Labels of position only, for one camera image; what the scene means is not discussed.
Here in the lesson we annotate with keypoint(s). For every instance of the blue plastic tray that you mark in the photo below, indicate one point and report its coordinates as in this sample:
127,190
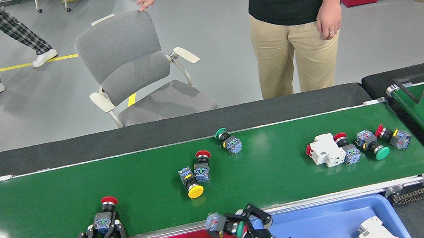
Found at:
326,233

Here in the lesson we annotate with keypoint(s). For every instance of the long green conveyor belt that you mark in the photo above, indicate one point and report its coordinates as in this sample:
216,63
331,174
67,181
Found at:
272,169

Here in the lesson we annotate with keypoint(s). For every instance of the person's left hand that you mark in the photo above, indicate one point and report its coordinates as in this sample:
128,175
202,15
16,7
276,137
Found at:
329,19

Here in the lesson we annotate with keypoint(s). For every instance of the yellow mushroom push button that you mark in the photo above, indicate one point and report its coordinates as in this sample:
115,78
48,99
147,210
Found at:
195,190

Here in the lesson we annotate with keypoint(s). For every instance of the white circuit breaker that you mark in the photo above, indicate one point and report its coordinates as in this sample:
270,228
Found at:
325,151
375,234

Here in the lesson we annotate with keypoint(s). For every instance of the green mushroom push button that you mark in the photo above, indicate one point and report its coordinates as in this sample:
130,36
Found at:
233,145
215,224
382,153

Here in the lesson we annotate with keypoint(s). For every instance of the grey office chair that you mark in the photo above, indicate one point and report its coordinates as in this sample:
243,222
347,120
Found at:
117,44

